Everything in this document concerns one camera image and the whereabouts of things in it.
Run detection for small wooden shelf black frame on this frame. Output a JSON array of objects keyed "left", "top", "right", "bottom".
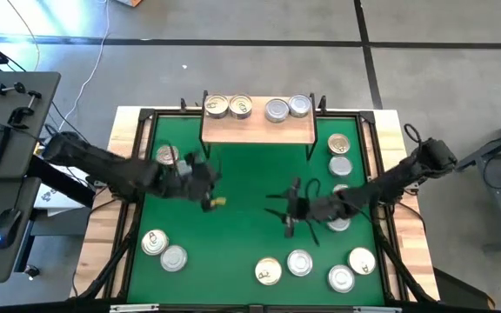
[{"left": 197, "top": 90, "right": 320, "bottom": 161}]

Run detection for white printed box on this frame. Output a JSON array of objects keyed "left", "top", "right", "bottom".
[{"left": 32, "top": 182, "right": 93, "bottom": 218}]

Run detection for thin beige floor cable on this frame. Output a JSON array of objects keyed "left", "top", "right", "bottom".
[{"left": 5, "top": 0, "right": 41, "bottom": 73}]

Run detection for green table mat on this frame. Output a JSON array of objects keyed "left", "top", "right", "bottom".
[{"left": 127, "top": 111, "right": 385, "bottom": 306}]

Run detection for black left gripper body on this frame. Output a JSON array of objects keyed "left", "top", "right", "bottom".
[{"left": 174, "top": 156, "right": 222, "bottom": 202}]

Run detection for dark grey side desk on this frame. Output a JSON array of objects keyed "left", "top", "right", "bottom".
[{"left": 0, "top": 71, "right": 62, "bottom": 283}]

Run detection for silver edge bracket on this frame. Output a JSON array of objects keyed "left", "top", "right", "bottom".
[
  {"left": 110, "top": 303, "right": 160, "bottom": 313},
  {"left": 353, "top": 306, "right": 403, "bottom": 313}
]

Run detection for black desk support beam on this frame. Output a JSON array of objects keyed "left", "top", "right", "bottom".
[{"left": 26, "top": 154, "right": 97, "bottom": 209}]

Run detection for white floor cable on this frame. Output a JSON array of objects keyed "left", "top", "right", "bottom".
[{"left": 57, "top": 0, "right": 111, "bottom": 131}]

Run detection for black computer mouse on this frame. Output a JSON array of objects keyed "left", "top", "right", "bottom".
[{"left": 0, "top": 208, "right": 23, "bottom": 250}]

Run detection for black metal table frame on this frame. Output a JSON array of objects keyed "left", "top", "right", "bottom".
[{"left": 70, "top": 97, "right": 441, "bottom": 305}]

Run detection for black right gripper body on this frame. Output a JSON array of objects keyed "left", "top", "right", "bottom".
[{"left": 285, "top": 177, "right": 338, "bottom": 238}]

